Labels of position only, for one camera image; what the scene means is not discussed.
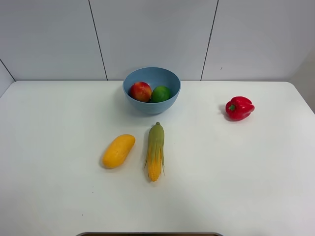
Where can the yellow mango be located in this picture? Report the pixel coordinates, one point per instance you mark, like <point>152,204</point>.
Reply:
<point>118,151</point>

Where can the red bell pepper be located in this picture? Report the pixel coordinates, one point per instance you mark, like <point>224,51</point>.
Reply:
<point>239,108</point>

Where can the corn cob with husk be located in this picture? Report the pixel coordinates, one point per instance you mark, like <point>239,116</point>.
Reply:
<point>155,152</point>

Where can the blue plastic bowl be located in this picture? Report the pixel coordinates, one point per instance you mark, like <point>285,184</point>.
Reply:
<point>153,76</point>

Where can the green lime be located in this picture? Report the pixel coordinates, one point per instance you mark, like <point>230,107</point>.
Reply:
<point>160,94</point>

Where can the red apple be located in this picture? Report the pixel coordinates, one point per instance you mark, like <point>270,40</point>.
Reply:
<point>140,91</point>

